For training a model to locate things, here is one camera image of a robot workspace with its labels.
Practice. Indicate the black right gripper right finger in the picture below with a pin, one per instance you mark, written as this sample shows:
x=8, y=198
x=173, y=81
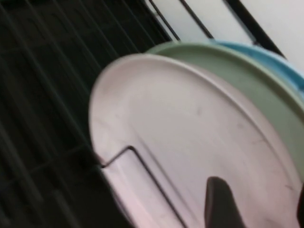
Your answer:
x=301, y=209

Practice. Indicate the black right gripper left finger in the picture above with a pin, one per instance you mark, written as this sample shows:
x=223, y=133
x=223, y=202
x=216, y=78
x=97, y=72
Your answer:
x=219, y=204

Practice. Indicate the pink round plate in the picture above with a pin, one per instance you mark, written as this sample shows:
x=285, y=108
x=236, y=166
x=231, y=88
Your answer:
x=178, y=130

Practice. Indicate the green round plate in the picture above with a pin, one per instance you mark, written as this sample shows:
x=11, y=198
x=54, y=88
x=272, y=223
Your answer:
x=237, y=69

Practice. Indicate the blue round plate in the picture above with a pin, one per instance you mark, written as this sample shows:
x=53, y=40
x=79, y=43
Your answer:
x=273, y=59

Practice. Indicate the black drip tray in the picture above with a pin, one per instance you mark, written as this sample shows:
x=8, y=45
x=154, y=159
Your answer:
x=35, y=95

